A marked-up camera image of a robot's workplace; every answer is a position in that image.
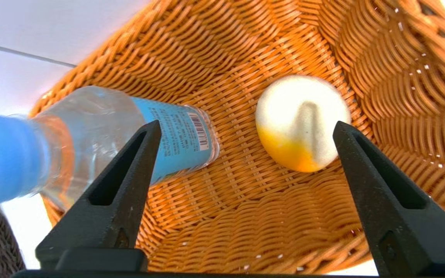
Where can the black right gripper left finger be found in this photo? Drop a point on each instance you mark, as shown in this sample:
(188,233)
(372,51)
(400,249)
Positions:
(110,208)

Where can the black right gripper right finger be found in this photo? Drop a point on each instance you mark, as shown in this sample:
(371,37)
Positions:
(396,208)

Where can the clear water bottle blue cap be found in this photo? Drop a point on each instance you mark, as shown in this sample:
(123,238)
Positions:
(91,131)

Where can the white bun with orange patch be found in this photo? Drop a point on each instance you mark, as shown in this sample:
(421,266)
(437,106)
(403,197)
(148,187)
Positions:
(296,116)

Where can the orange wicker basket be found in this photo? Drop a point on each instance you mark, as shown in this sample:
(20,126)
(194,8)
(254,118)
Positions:
(245,216)

